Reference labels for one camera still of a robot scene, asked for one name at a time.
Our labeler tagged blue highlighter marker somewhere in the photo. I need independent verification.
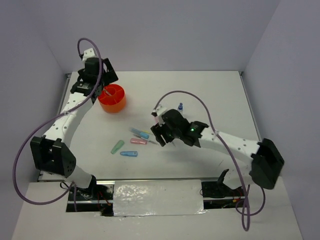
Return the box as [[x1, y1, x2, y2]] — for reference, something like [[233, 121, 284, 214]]
[[129, 127, 150, 139]]

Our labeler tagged pink transparent cap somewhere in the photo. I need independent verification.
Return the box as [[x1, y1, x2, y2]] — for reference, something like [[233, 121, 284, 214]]
[[130, 138, 148, 145]]

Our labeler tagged blue transparent cap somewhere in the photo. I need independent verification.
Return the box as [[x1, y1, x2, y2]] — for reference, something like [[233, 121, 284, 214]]
[[120, 151, 138, 157]]

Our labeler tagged green transparent cap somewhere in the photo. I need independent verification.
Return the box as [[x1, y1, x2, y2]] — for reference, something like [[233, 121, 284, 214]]
[[110, 140, 125, 155]]

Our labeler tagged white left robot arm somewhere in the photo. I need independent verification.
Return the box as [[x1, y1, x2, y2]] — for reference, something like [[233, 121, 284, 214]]
[[30, 57, 119, 200]]

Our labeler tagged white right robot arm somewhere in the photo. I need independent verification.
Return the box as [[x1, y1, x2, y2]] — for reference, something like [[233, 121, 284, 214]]
[[151, 106, 285, 196]]

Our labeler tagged small glue bottle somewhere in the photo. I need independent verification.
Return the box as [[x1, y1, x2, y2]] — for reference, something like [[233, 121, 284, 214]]
[[177, 102, 184, 115]]

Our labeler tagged orange round pen holder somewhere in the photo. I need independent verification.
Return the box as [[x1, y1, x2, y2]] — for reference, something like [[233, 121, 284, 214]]
[[98, 84, 127, 114]]

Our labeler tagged silver tape panel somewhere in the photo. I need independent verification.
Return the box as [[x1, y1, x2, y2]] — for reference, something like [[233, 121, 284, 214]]
[[113, 179, 206, 217]]

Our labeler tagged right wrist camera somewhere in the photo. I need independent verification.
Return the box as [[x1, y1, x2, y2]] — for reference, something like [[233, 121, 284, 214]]
[[151, 105, 168, 125]]

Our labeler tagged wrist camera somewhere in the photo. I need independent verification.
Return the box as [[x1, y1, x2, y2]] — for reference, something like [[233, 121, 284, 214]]
[[151, 105, 168, 125], [79, 48, 97, 62]]

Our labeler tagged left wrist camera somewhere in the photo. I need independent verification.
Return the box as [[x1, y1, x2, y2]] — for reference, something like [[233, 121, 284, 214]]
[[79, 48, 97, 62]]

